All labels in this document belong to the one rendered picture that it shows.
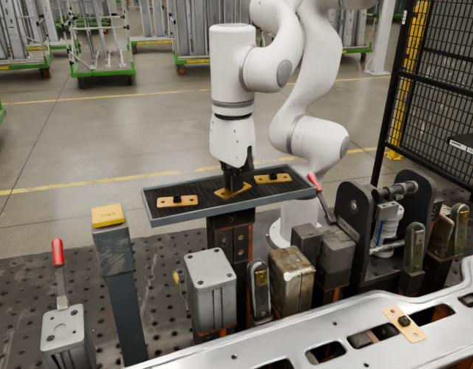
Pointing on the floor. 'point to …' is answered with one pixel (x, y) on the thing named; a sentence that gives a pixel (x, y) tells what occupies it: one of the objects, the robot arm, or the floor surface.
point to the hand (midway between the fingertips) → (233, 180)
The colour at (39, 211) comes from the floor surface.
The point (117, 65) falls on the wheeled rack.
